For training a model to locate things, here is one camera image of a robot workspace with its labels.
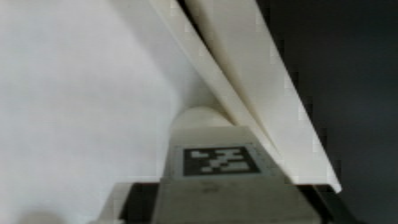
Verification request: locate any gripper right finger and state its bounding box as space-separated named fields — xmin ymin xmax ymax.
xmin=297 ymin=185 xmax=368 ymax=224

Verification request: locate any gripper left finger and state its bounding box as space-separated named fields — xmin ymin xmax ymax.
xmin=87 ymin=182 xmax=160 ymax=224

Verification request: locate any white square table top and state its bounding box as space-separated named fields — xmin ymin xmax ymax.
xmin=0 ymin=0 xmax=219 ymax=224

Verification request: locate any white U-shaped fence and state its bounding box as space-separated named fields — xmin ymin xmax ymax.
xmin=185 ymin=0 xmax=341 ymax=189

